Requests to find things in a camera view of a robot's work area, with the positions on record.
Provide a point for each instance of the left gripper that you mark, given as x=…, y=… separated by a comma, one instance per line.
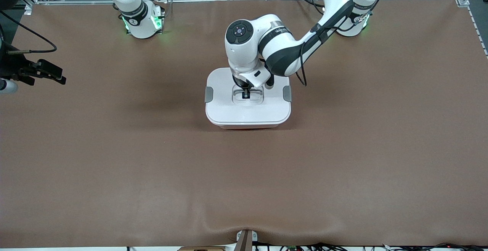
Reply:
x=246, y=90

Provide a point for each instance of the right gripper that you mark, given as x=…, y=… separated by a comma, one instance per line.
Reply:
x=11, y=66

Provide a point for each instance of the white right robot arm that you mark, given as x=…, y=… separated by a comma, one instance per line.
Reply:
x=133, y=14

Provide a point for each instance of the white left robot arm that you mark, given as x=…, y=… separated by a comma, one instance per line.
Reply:
x=282, y=49

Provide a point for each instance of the white plastic storage box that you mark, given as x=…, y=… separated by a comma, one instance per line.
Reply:
x=248, y=127

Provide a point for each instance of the brown table mat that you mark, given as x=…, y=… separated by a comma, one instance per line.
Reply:
x=244, y=186

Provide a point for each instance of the metal table clamp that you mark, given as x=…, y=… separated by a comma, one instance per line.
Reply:
x=246, y=241

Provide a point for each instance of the metal arm base bracket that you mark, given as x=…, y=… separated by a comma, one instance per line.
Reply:
x=162, y=12

